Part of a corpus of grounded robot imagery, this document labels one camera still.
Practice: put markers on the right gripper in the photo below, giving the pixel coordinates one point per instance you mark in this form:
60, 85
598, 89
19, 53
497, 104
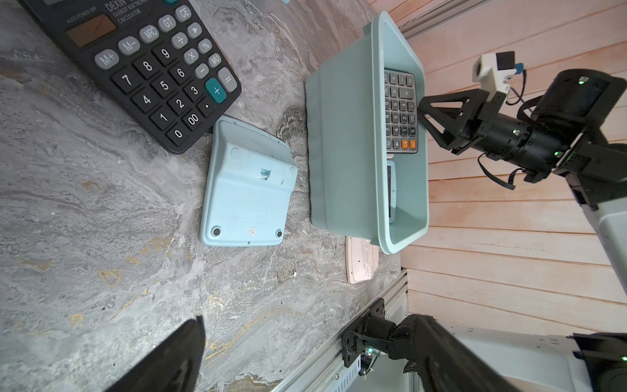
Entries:
534, 146

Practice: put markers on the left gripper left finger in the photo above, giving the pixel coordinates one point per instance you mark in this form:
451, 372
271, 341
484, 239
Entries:
174, 365

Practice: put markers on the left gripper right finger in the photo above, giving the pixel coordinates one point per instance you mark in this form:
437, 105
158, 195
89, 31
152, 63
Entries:
444, 364

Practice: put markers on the large black desk calculator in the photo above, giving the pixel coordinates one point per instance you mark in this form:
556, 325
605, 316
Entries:
400, 112

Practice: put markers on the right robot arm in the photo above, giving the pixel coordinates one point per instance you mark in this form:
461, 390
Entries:
595, 170

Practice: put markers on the upturned pink calculator right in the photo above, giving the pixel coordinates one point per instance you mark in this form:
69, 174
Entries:
362, 260

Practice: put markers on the upturned light blue calculator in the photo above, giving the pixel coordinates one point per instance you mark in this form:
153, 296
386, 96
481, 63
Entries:
249, 186

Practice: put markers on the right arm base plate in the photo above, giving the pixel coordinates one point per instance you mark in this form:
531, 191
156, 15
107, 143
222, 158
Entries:
372, 334

